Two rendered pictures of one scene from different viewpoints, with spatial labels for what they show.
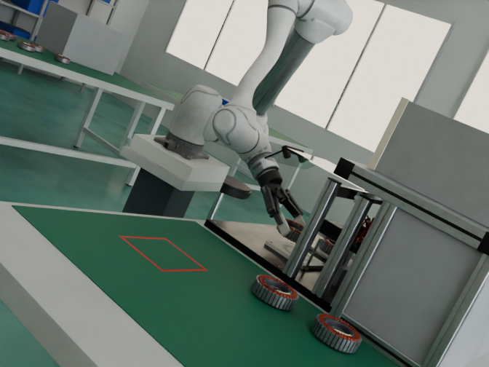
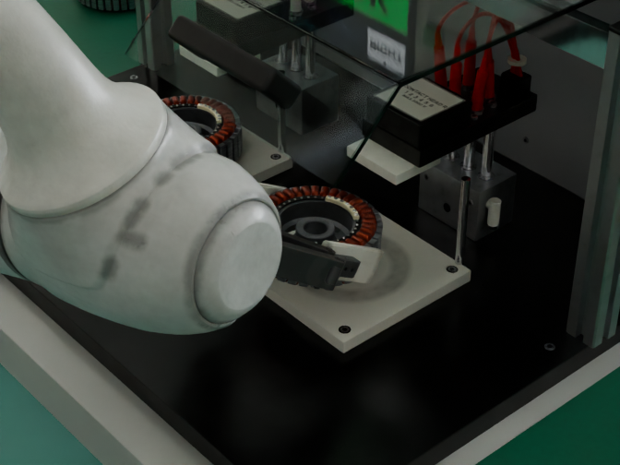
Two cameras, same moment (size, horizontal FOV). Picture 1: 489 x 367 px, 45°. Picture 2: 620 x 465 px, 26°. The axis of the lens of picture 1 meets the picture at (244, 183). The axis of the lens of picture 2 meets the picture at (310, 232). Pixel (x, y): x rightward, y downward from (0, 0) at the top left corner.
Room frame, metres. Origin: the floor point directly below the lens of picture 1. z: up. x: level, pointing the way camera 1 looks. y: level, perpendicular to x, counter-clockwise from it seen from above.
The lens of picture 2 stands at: (1.52, 0.68, 1.49)
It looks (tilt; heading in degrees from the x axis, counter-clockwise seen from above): 36 degrees down; 285
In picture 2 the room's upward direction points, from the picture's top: straight up
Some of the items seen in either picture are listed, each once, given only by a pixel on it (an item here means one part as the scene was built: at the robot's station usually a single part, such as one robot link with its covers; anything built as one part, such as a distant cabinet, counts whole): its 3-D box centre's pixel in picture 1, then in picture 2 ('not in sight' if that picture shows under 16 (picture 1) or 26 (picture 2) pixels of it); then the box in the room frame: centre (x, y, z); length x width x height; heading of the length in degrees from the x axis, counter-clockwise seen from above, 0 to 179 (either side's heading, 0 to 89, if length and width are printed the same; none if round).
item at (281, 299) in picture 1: (274, 292); not in sight; (1.34, -0.17, 0.77); 0.11 x 0.11 x 0.04
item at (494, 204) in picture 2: not in sight; (494, 213); (1.62, -0.32, 0.80); 0.01 x 0.01 x 0.03; 56
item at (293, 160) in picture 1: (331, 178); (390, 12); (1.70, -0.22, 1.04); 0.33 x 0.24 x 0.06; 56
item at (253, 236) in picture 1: (316, 261); (276, 219); (1.83, -0.32, 0.76); 0.64 x 0.47 x 0.02; 146
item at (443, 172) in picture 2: (338, 273); (466, 190); (1.65, -0.35, 0.80); 0.08 x 0.05 x 0.06; 146
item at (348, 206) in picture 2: (295, 231); (315, 234); (1.76, -0.20, 0.83); 0.11 x 0.11 x 0.04
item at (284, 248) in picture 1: (296, 254); (350, 269); (1.73, -0.24, 0.78); 0.15 x 0.15 x 0.01; 56
